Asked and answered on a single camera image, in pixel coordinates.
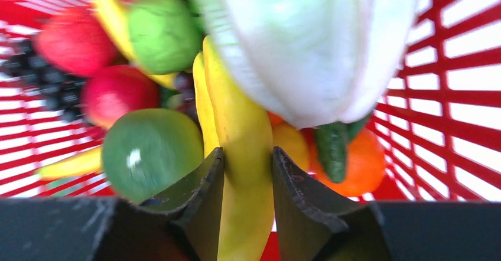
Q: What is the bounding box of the red apple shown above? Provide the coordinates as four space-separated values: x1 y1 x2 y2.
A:
80 65 160 129

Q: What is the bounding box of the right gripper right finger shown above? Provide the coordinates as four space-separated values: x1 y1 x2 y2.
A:
272 147 500 260

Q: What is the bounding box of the yellow banana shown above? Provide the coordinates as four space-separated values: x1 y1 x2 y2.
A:
193 37 274 260
91 0 177 89

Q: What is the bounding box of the dark purple grape bunch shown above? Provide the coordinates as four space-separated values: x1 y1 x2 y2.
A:
1 38 90 125

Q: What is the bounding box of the yellow corn cob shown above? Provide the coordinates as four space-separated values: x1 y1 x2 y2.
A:
36 146 102 180

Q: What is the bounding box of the orange fruit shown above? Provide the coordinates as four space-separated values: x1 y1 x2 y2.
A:
308 128 386 197

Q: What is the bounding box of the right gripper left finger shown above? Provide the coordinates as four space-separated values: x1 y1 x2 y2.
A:
1 148 225 260

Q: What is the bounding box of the large green lettuce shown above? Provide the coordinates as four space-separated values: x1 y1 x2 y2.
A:
193 0 419 129

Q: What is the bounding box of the reddish purple grape bunch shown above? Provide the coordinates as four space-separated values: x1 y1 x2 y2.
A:
159 71 199 125

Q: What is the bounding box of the small dark cucumber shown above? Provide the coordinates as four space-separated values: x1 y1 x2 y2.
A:
314 112 372 184

